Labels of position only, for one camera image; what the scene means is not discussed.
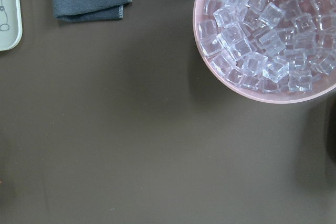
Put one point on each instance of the pink bowl of ice cubes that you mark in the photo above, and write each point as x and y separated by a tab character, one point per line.
266	51

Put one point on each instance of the white rabbit tray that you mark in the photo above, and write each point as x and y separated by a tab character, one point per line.
11	24

